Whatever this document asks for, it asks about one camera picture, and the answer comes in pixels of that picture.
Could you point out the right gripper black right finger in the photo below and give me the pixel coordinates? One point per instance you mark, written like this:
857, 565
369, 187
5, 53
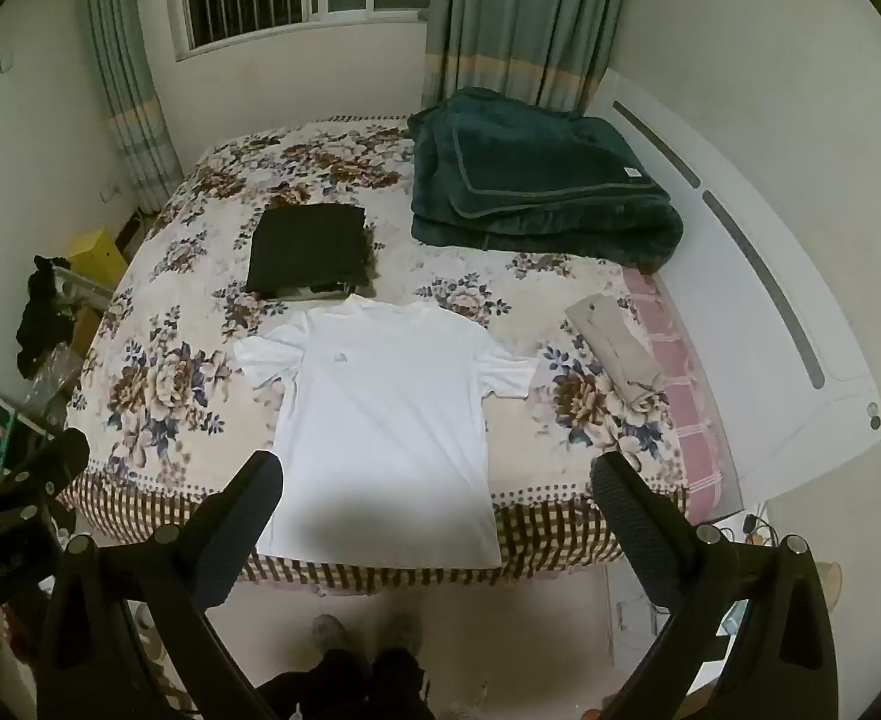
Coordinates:
758, 610

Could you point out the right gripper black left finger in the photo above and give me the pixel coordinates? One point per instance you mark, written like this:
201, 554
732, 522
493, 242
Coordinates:
179, 572

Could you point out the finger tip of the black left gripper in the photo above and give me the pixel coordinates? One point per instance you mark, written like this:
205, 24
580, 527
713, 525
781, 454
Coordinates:
29, 497

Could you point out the white t-shirt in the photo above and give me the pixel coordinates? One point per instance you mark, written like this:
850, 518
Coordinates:
381, 434

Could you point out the black clothes pile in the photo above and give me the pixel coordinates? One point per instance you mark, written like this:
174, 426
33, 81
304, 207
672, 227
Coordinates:
42, 325

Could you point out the floral bed cover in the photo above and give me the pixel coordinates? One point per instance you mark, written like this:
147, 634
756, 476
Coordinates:
170, 418

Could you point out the grey shoe left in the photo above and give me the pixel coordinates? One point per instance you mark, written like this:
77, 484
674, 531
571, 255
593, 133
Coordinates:
329, 634

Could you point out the yellow box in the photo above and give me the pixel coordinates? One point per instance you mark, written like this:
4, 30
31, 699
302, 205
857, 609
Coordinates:
94, 255

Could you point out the pink checked sheet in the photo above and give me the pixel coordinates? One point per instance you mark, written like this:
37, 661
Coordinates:
691, 405

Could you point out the white headboard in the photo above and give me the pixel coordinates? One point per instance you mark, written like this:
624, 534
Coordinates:
795, 396

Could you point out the folded beige garment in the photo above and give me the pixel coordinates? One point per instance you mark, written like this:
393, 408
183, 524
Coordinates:
634, 373

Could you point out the green curtain left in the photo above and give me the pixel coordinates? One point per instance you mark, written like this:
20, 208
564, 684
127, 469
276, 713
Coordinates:
133, 109

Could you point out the green curtain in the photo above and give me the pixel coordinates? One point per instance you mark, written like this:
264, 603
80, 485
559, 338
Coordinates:
133, 109
547, 53

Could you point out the folded black garment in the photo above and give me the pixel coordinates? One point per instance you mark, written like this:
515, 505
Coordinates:
316, 248

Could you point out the dark green folded blanket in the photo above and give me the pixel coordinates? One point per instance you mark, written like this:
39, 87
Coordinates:
491, 173

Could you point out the green curtain right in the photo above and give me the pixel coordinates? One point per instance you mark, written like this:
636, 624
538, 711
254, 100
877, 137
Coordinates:
547, 53

